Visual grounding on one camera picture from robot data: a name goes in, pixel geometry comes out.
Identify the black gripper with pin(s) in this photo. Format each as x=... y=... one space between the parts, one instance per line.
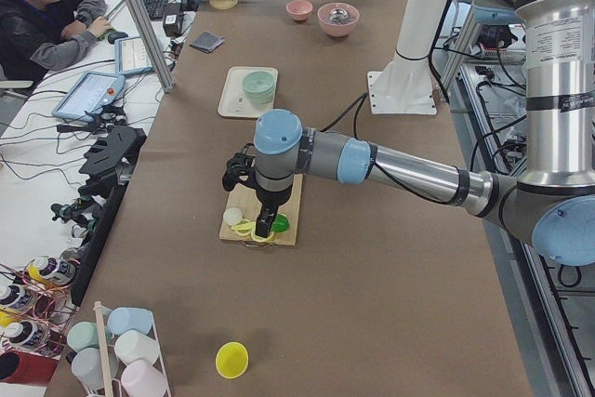
x=273 y=197

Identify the small pink bowl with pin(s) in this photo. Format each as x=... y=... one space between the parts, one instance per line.
x=299 y=10

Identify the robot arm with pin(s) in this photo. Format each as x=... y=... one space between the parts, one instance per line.
x=550 y=206

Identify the large pink ice bowl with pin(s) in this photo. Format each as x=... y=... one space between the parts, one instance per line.
x=334 y=30

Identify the lemon slice near lime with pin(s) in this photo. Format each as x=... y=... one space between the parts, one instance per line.
x=262 y=239

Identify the green lime toy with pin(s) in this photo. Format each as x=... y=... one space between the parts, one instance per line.
x=280 y=224

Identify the lemon slice near bun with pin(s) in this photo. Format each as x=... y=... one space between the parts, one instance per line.
x=242 y=231

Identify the wooden cutting board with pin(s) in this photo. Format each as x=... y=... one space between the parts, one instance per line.
x=246 y=200

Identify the white steamed bun toy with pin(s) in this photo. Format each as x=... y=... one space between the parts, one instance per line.
x=232 y=216

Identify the cream serving tray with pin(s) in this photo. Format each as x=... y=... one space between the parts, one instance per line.
x=233 y=102

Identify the stacked green bowls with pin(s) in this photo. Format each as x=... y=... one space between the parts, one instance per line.
x=258 y=86

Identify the yellow plastic cup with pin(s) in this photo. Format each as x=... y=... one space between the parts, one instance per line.
x=232 y=360

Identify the black slotted stand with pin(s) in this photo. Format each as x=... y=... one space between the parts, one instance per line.
x=111 y=160

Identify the blue cup on rack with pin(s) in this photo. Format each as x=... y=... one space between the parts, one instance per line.
x=124 y=319

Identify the white cup on rack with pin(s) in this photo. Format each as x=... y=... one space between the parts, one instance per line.
x=133 y=345

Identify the grey folded cloth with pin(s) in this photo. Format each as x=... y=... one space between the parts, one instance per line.
x=207 y=42

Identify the pink cup on rack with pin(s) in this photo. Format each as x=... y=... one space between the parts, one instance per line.
x=141 y=379

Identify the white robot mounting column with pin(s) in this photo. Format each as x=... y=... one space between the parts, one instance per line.
x=405 y=84

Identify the green cup on rack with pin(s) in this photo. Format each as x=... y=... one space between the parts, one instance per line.
x=83 y=335

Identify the blue teach pendant far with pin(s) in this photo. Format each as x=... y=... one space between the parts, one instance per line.
x=131 y=57

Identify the blue teach pendant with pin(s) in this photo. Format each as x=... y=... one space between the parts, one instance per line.
x=90 y=94
x=131 y=57

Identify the blue teach pendant near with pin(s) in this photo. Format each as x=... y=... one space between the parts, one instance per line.
x=90 y=94

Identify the yellow paint bottle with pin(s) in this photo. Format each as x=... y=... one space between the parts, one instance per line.
x=57 y=271

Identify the grey cup on rack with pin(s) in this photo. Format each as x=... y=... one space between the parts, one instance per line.
x=86 y=367

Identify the seated person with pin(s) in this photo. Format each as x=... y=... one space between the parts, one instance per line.
x=38 y=36

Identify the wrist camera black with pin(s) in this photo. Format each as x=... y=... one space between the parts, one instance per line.
x=240 y=170

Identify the aluminium frame post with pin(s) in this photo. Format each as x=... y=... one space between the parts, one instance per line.
x=146 y=32

